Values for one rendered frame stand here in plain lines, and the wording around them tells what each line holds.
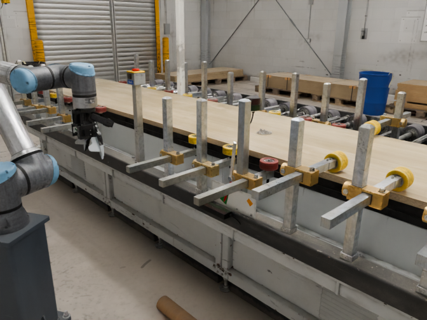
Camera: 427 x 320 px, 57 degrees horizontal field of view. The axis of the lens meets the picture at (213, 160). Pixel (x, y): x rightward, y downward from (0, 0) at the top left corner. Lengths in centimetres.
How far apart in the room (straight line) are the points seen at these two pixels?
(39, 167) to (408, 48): 777
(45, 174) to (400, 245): 151
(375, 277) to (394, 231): 25
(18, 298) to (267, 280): 117
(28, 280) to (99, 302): 51
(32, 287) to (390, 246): 154
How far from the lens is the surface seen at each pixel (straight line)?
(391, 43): 894
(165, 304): 218
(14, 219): 190
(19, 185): 188
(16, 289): 198
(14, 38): 943
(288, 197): 149
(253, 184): 157
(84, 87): 157
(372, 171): 170
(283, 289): 207
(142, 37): 1076
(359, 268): 142
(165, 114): 192
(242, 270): 222
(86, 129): 161
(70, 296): 246
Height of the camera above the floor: 145
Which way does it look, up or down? 19 degrees down
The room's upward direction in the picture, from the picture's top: 1 degrees clockwise
